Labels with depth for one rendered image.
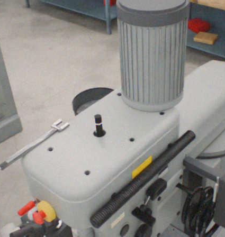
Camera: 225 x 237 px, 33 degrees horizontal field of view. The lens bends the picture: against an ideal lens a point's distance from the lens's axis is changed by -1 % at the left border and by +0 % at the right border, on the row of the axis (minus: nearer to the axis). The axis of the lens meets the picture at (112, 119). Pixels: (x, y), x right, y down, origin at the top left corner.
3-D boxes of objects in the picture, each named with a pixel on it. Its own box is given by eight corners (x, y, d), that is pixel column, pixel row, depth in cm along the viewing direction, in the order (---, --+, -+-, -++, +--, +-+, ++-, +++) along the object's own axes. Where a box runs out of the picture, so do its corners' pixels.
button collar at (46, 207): (52, 225, 105) (48, 211, 101) (38, 214, 108) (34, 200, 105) (57, 221, 106) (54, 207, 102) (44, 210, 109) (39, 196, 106)
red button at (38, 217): (41, 228, 103) (38, 219, 101) (32, 220, 105) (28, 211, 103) (50, 220, 105) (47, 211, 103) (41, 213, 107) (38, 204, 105)
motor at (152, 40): (158, 120, 113) (160, 18, 94) (108, 97, 124) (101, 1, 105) (195, 90, 124) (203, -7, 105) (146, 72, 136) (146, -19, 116)
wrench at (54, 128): (4, 172, 100) (3, 170, 99) (-5, 166, 102) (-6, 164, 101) (69, 125, 114) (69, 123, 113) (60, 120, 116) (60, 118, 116)
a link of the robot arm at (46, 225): (51, 239, 170) (29, 249, 161) (39, 221, 173) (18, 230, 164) (63, 225, 163) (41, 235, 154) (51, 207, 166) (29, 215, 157)
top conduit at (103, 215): (99, 231, 97) (98, 222, 95) (88, 222, 100) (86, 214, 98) (195, 140, 123) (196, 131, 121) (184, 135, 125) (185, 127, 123)
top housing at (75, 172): (83, 240, 100) (75, 201, 91) (22, 193, 115) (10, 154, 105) (183, 147, 127) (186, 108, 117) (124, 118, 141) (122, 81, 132)
